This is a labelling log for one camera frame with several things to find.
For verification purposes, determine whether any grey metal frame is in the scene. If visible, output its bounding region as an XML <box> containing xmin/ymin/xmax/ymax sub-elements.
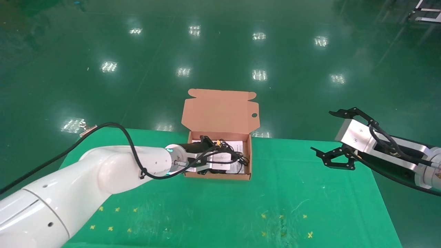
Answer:
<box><xmin>408</xmin><ymin>0</ymin><xmax>441</xmax><ymax>24</ymax></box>

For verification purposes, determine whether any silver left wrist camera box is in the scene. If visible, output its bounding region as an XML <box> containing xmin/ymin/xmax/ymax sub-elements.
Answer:
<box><xmin>176</xmin><ymin>152</ymin><xmax>211</xmax><ymax>173</ymax></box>

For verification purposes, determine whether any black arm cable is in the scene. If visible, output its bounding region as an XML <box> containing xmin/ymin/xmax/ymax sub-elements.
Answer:
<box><xmin>368</xmin><ymin>123</ymin><xmax>435</xmax><ymax>163</ymax></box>
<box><xmin>0</xmin><ymin>122</ymin><xmax>224</xmax><ymax>195</ymax></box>

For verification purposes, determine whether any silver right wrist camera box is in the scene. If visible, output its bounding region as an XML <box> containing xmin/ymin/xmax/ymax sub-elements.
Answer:
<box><xmin>335</xmin><ymin>119</ymin><xmax>378</xmax><ymax>154</ymax></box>

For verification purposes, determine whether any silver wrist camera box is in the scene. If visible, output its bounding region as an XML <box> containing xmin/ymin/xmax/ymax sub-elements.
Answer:
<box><xmin>176</xmin><ymin>152</ymin><xmax>211</xmax><ymax>173</ymax></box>
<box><xmin>335</xmin><ymin>119</ymin><xmax>378</xmax><ymax>154</ymax></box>

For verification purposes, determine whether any metal binder clip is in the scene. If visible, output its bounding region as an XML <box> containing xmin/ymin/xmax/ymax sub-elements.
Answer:
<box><xmin>80</xmin><ymin>125</ymin><xmax>98</xmax><ymax>138</ymax></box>

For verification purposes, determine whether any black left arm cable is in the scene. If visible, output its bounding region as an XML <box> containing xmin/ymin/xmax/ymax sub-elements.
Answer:
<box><xmin>0</xmin><ymin>122</ymin><xmax>224</xmax><ymax>195</ymax></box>

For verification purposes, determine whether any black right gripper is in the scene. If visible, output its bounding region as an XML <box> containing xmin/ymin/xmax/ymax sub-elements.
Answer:
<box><xmin>310</xmin><ymin>107</ymin><xmax>378</xmax><ymax>171</ymax></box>

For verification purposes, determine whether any open brown cardboard box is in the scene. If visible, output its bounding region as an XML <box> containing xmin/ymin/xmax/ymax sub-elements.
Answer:
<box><xmin>181</xmin><ymin>89</ymin><xmax>259</xmax><ymax>181</ymax></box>

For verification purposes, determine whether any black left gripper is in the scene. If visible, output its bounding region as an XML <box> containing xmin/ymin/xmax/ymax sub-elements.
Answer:
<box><xmin>178</xmin><ymin>136</ymin><xmax>230</xmax><ymax>175</ymax></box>

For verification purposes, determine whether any white printed instruction sheet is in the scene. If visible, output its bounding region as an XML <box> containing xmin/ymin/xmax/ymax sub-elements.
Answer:
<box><xmin>191</xmin><ymin>139</ymin><xmax>247</xmax><ymax>175</ymax></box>

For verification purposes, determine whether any black data cable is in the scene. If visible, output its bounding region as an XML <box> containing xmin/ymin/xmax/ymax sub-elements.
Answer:
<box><xmin>214</xmin><ymin>139</ymin><xmax>242</xmax><ymax>162</ymax></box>

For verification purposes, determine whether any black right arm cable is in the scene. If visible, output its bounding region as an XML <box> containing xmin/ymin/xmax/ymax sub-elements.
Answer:
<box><xmin>368</xmin><ymin>123</ymin><xmax>435</xmax><ymax>163</ymax></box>

